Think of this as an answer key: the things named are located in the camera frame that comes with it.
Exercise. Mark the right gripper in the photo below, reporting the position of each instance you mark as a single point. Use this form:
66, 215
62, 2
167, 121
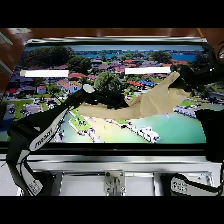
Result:
185, 78

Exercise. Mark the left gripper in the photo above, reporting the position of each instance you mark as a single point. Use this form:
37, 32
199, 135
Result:
111, 99

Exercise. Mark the beige garment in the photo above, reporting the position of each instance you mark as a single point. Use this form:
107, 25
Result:
156, 100

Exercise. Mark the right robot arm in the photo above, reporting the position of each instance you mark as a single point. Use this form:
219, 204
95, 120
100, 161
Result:
213, 75

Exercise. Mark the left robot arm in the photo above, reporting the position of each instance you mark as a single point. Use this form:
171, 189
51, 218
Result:
43, 128

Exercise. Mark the silver frame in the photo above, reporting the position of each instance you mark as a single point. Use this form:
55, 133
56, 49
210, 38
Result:
100, 166

